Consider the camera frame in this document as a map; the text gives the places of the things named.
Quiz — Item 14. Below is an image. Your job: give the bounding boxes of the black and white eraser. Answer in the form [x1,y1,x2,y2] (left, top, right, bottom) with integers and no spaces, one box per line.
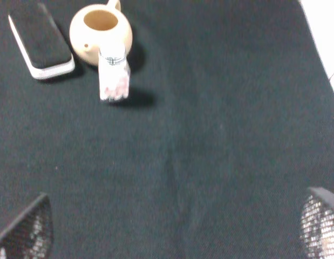
[8,1,76,80]

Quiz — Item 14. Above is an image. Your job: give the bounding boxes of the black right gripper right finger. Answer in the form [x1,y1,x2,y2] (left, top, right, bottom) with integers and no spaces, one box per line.
[300,187,334,258]

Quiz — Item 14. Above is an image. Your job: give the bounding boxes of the glass jar of pink candies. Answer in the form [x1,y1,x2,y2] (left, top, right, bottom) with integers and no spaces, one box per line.
[98,43,131,103]

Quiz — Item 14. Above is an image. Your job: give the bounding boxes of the black table cloth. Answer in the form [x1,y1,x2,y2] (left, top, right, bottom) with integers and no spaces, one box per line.
[0,1,334,258]

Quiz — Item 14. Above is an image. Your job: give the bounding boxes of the beige ceramic teapot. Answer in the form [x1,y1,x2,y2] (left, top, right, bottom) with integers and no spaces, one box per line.
[69,1,133,66]

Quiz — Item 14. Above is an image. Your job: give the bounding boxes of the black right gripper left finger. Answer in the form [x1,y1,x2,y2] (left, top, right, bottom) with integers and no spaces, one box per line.
[0,193,53,258]

